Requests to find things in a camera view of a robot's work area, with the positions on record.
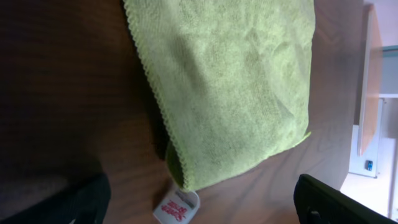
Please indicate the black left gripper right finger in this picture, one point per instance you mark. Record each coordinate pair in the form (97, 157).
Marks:
(316, 202)

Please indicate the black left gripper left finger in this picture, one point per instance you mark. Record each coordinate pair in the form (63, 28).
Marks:
(83, 203)

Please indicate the green microfiber cloth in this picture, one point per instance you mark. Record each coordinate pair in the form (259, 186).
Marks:
(231, 79)

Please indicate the background shelf furniture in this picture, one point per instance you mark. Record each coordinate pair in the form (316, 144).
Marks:
(372, 173)

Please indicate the white cloth label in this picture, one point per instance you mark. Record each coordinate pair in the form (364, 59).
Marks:
(177, 207)

